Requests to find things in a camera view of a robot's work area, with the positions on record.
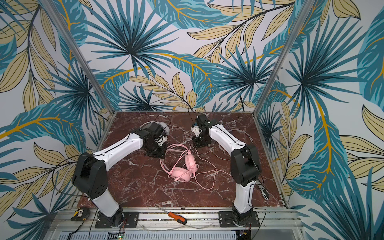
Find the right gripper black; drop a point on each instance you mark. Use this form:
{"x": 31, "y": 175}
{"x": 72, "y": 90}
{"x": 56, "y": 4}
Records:
{"x": 201, "y": 141}

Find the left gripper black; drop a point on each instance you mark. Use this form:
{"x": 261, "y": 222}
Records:
{"x": 156, "y": 150}

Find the pink headphones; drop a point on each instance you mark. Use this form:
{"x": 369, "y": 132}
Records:
{"x": 186, "y": 166}

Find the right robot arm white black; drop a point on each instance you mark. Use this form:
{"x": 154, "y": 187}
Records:
{"x": 245, "y": 163}

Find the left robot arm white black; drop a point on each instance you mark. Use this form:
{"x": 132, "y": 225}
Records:
{"x": 90, "y": 176}

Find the white headphones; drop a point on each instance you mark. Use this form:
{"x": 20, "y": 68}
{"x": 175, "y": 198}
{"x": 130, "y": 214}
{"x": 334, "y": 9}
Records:
{"x": 156, "y": 128}

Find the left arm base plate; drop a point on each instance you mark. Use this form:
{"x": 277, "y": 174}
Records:
{"x": 119, "y": 220}

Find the orange handled screwdriver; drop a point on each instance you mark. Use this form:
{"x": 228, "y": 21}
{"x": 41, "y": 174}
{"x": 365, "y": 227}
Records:
{"x": 180, "y": 219}

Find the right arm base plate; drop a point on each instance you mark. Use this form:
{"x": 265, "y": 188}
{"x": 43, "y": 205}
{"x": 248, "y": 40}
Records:
{"x": 231, "y": 219}

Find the aluminium front rail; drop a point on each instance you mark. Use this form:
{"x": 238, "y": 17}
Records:
{"x": 215, "y": 218}

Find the right aluminium frame post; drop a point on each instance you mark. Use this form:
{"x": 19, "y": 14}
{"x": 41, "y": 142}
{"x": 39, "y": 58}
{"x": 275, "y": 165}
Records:
{"x": 300, "y": 20}

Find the aluminium frame post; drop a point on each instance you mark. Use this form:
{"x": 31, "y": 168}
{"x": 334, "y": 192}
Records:
{"x": 63, "y": 30}
{"x": 300, "y": 20}

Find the left aluminium frame post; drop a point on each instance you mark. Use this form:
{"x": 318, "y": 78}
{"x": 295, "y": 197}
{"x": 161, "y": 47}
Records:
{"x": 63, "y": 30}

